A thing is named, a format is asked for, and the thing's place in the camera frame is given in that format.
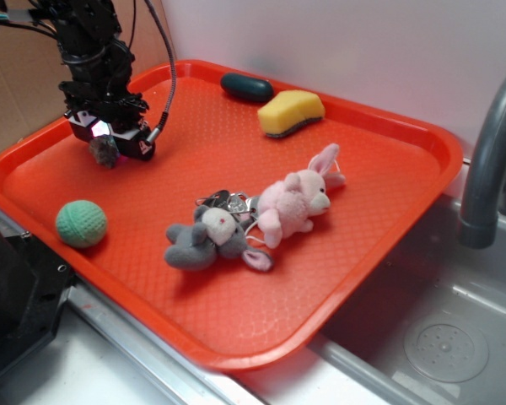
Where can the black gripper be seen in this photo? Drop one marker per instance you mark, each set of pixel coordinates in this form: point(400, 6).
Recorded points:
point(98, 93)

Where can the brown rock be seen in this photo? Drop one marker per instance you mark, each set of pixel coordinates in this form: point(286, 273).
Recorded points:
point(104, 151)

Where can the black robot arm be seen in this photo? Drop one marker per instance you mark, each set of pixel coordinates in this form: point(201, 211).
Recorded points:
point(80, 28)

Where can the green textured ball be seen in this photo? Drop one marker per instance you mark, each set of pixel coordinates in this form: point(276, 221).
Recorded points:
point(81, 224)

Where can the grey plush bunny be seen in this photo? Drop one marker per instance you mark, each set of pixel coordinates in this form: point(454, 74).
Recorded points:
point(215, 233)

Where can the silver key bunch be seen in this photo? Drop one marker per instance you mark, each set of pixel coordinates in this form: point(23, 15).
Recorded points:
point(232, 203)

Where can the dark green oval soap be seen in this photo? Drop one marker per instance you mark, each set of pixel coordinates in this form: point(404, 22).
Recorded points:
point(246, 87)

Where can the red plastic tray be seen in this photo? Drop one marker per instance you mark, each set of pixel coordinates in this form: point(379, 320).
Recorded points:
point(109, 224)

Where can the yellow sponge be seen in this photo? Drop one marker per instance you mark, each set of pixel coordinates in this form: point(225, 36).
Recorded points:
point(290, 110)

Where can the pink plush bunny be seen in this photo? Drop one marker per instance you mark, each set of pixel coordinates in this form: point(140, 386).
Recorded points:
point(287, 206)

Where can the stainless steel sink basin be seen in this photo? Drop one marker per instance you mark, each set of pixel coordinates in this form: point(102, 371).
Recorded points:
point(427, 276)

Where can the grey sink faucet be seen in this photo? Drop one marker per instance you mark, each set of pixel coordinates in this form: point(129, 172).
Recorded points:
point(484, 196)

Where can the sink drain cover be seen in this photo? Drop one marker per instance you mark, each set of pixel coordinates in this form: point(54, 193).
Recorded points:
point(446, 353)

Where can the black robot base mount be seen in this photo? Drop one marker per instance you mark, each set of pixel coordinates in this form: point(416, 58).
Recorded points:
point(33, 285)

